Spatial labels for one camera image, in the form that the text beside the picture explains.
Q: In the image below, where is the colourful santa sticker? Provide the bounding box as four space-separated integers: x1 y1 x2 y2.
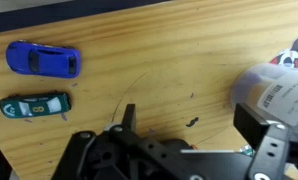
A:
270 38 298 69

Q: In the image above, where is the clear plastic cup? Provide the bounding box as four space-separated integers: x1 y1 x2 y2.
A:
231 63 298 132

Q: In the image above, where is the blue toy car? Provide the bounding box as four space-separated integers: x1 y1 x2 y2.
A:
5 40 81 79

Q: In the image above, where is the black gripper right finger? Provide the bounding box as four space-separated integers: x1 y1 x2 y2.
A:
233 103 269 149

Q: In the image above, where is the black moustache sticker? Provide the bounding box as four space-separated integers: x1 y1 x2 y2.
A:
186 117 199 127

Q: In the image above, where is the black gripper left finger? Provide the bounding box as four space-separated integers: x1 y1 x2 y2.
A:
121 104 136 131

